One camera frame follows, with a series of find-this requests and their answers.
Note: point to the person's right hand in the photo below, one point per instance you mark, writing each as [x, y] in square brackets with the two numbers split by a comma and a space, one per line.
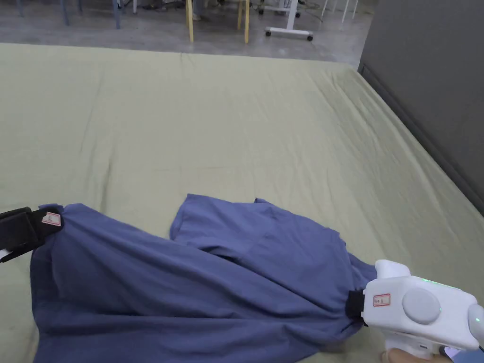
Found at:
[404, 357]

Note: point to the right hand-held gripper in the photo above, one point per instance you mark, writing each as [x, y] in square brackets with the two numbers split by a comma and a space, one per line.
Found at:
[419, 306]

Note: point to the dark blue shirt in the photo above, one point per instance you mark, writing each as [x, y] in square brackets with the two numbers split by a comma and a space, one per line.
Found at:
[159, 295]

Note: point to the bed with pale green sheet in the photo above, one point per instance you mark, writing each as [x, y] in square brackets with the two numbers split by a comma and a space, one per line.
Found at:
[227, 132]

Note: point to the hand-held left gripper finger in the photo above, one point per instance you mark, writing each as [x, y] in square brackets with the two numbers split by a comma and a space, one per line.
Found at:
[26, 227]
[19, 252]

